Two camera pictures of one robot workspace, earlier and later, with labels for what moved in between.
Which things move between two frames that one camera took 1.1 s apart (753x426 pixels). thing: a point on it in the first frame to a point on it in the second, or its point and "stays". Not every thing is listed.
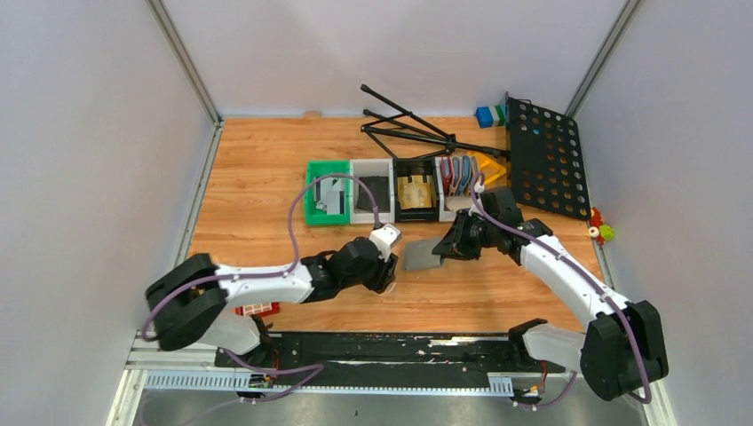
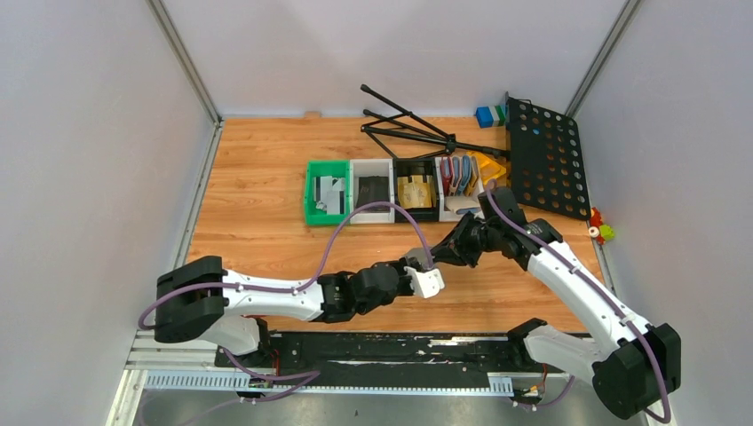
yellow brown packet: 416,193 stays
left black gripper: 386,274 to 405,263
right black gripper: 444,248 stays
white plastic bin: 365,168 stays
